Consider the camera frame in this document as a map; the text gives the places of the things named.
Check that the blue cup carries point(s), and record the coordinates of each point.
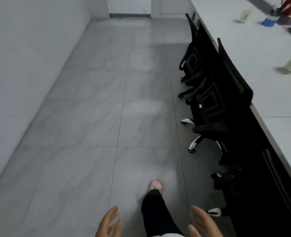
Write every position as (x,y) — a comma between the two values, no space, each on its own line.
(271,19)

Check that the person's white shirt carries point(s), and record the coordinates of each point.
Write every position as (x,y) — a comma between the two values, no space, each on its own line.
(166,235)

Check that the person's left hand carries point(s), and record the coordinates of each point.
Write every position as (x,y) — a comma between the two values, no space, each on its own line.
(105,228)

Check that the person's right thumb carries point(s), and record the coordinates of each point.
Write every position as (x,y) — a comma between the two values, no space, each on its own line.
(191,230)

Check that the person's black trouser leg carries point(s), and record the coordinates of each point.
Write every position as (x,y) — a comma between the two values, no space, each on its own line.
(156,214)

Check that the person's left thumb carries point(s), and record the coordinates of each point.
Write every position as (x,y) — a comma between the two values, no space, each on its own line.
(118,228)

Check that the person's pink shoe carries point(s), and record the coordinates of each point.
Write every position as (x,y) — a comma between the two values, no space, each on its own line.
(157,184)

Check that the person's right hand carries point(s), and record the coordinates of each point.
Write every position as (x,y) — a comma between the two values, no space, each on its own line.
(207,225)

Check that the black office chair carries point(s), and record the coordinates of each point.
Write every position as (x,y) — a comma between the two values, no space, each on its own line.
(219,106)
(197,59)
(249,199)

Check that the white door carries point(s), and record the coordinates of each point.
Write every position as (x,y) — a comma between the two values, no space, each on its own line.
(128,6)

